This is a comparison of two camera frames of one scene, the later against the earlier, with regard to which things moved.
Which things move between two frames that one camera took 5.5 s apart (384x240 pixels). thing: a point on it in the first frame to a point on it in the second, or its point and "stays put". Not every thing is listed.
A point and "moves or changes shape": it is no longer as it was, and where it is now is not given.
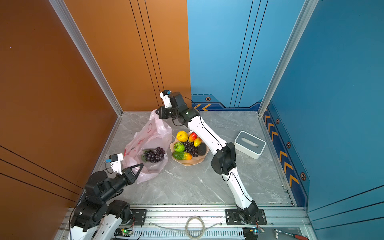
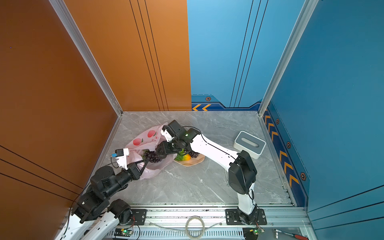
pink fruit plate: [189, 162] stays put
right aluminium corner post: [295, 34] stays put
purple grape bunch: [154, 156] stays put
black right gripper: [162, 115] to [165, 150]
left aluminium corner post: [64, 14] stays put
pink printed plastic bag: [155, 132] moves or changes shape
